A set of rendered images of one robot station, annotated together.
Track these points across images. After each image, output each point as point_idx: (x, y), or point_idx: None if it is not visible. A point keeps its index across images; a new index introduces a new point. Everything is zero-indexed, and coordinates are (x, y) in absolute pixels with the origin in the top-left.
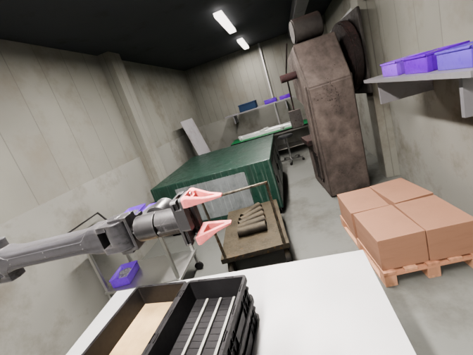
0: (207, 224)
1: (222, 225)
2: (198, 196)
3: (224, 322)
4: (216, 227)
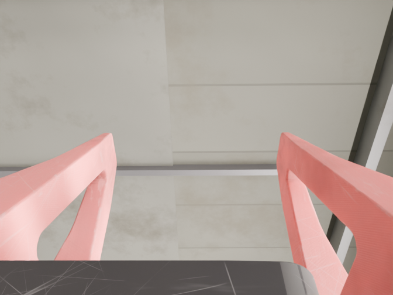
0: (34, 243)
1: (109, 198)
2: (344, 272)
3: None
4: (97, 232)
